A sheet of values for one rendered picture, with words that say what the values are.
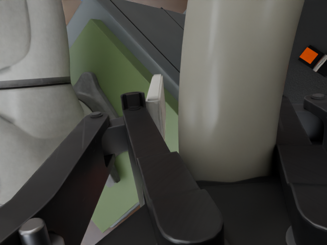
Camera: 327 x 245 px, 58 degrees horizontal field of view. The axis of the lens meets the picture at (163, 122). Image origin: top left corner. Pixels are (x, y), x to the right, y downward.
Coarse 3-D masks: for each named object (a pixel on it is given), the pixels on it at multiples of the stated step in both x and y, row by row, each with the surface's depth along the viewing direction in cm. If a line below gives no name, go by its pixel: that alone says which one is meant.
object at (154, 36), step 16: (96, 0) 60; (112, 0) 66; (80, 16) 62; (96, 16) 61; (112, 16) 60; (128, 16) 66; (144, 16) 75; (160, 16) 86; (176, 16) 102; (80, 32) 63; (112, 32) 60; (128, 32) 60; (144, 32) 66; (160, 32) 74; (176, 32) 86; (128, 48) 60; (144, 48) 59; (160, 48) 66; (176, 48) 74; (144, 64) 59; (160, 64) 59; (176, 64) 66; (176, 80) 59; (176, 96) 59
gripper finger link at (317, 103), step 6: (306, 96) 14; (312, 96) 14; (318, 96) 14; (324, 96) 14; (306, 102) 14; (312, 102) 13; (318, 102) 13; (324, 102) 13; (306, 108) 14; (312, 108) 13; (318, 108) 13; (324, 108) 12; (318, 114) 13; (324, 114) 12; (324, 120) 12; (324, 126) 12; (324, 132) 12; (324, 138) 12; (318, 144) 14; (324, 144) 12
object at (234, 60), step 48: (192, 0) 8; (240, 0) 7; (288, 0) 7; (192, 48) 8; (240, 48) 7; (288, 48) 7; (192, 96) 8; (240, 96) 7; (192, 144) 8; (240, 144) 8
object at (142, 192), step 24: (120, 96) 15; (144, 96) 15; (144, 120) 13; (144, 144) 11; (144, 168) 8; (168, 168) 8; (144, 192) 7; (168, 192) 7; (192, 192) 6; (168, 216) 5; (192, 216) 5; (216, 216) 5; (168, 240) 5; (192, 240) 5; (216, 240) 5
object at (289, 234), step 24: (216, 192) 8; (240, 192) 7; (264, 192) 7; (144, 216) 7; (240, 216) 7; (264, 216) 6; (288, 216) 6; (120, 240) 6; (144, 240) 6; (240, 240) 6; (264, 240) 6; (288, 240) 6
